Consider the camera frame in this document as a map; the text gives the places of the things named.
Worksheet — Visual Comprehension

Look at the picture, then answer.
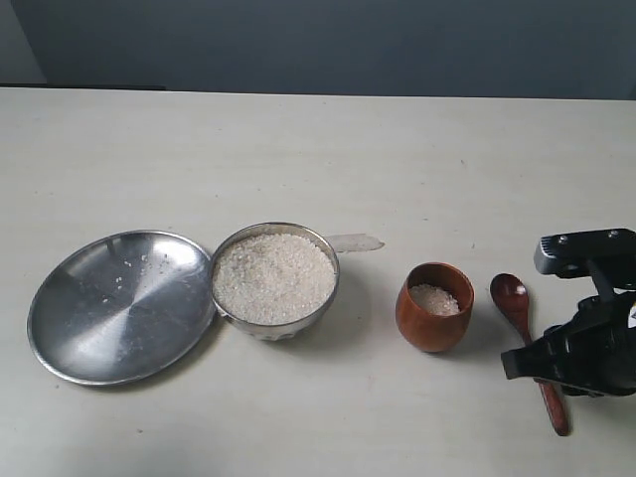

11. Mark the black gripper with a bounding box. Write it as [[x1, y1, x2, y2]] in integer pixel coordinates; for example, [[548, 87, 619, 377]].
[[501, 228, 635, 397]]

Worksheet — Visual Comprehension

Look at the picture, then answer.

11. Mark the dark red wooden spoon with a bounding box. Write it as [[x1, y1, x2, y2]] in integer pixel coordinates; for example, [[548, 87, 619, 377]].
[[490, 273, 571, 436]]

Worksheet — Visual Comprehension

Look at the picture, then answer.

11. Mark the brown wooden cup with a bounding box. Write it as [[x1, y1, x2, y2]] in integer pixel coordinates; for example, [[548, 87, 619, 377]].
[[396, 262, 475, 353]]

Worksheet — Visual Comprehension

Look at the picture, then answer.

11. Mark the steel bowl of rice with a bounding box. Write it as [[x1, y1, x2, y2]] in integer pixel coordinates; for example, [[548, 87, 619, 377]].
[[211, 222, 340, 341]]

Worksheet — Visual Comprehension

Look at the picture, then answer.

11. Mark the clear tape strip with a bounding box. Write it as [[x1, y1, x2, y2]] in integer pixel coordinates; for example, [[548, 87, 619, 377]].
[[326, 234, 385, 253]]

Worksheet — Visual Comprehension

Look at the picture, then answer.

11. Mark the round steel plate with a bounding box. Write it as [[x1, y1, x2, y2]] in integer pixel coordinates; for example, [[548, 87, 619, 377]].
[[27, 230, 215, 387]]

